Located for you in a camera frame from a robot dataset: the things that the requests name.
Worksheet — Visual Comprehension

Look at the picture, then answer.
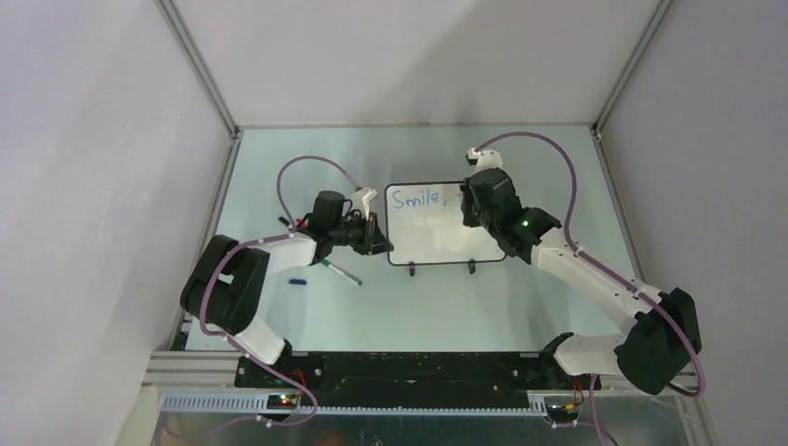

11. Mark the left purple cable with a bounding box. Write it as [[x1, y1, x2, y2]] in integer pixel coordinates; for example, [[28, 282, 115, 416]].
[[198, 155, 361, 429]]

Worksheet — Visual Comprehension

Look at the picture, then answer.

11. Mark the purple cable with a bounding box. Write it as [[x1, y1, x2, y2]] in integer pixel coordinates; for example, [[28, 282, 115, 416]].
[[198, 155, 361, 429], [474, 130, 708, 446]]

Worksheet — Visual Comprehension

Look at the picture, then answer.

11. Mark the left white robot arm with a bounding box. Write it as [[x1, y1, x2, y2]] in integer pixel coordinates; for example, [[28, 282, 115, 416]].
[[180, 188, 393, 387]]

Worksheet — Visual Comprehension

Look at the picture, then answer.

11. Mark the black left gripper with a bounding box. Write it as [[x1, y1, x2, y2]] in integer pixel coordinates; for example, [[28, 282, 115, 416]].
[[329, 209, 393, 256]]

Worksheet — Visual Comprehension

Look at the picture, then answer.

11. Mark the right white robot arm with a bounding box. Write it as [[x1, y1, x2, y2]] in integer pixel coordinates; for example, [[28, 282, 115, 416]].
[[460, 168, 705, 396]]

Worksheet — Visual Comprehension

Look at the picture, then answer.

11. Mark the green capped whiteboard marker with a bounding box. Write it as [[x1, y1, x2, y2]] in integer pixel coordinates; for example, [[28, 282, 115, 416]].
[[321, 259, 362, 286]]

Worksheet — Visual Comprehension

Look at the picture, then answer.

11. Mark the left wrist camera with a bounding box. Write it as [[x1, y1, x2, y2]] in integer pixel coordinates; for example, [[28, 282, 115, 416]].
[[349, 187, 377, 220]]

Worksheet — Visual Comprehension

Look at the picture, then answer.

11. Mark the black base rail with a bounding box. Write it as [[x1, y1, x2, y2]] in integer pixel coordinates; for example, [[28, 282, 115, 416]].
[[236, 350, 601, 411]]

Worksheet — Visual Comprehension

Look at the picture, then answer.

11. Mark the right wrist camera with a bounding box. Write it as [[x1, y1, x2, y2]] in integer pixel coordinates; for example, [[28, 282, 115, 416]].
[[466, 148, 503, 174]]

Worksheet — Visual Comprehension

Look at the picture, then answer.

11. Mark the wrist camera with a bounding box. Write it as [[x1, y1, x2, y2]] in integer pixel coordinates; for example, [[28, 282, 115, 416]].
[[466, 148, 503, 174], [349, 187, 377, 220]]

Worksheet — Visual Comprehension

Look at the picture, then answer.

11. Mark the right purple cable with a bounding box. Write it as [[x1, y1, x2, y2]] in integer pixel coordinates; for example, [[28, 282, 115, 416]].
[[474, 130, 708, 446]]

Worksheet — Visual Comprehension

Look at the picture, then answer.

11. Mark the small black framed whiteboard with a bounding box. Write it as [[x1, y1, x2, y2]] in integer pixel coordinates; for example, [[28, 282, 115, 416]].
[[385, 181, 506, 267]]

